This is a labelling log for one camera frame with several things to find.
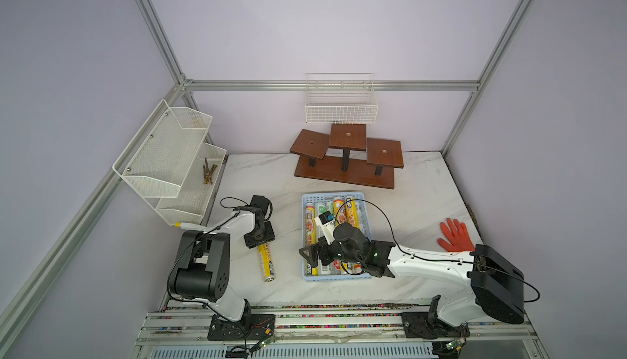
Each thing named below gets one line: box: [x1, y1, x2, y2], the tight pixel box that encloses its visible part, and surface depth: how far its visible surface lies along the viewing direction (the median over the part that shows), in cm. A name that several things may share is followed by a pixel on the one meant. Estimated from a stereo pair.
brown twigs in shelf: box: [202, 157, 218, 185], surface depth 97 cm
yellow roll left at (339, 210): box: [333, 195, 347, 227], surface depth 95 cm
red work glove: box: [437, 217, 476, 253], surface depth 95 cm
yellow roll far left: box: [257, 242, 276, 283], surface depth 86 cm
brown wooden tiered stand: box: [289, 124, 405, 189], surface depth 106 cm
